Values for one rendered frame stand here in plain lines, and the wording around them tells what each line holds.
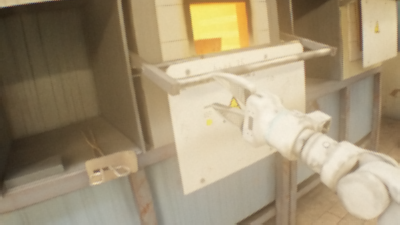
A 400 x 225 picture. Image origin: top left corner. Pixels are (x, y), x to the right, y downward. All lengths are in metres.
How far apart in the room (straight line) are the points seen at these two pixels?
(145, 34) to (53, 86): 0.69
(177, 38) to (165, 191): 0.57
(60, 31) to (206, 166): 0.94
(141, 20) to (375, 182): 0.73
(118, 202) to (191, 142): 0.37
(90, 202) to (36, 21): 0.86
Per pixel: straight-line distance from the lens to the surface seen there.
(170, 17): 0.89
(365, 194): 0.39
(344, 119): 1.87
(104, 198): 1.00
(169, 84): 0.62
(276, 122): 0.46
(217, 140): 0.87
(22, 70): 1.40
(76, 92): 1.42
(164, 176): 1.05
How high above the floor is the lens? 1.21
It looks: 14 degrees down
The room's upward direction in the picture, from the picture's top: 7 degrees counter-clockwise
